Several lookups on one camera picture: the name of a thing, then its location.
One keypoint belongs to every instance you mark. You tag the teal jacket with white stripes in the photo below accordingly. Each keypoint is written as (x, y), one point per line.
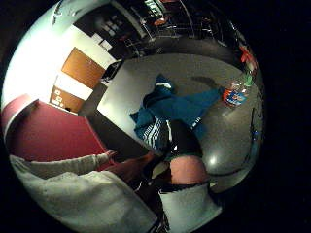
(176, 108)

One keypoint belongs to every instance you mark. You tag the clear plastic bottle colourful label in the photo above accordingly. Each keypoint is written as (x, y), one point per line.
(236, 93)

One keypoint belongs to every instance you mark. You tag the black chair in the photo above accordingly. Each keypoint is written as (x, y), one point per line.
(110, 71)

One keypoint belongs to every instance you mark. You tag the red artificial flower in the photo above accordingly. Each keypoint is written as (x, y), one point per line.
(248, 56)

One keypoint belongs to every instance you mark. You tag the orange wooden door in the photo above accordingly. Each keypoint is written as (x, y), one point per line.
(79, 76)

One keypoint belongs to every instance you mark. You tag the red sofa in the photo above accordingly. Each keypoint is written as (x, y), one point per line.
(55, 132)

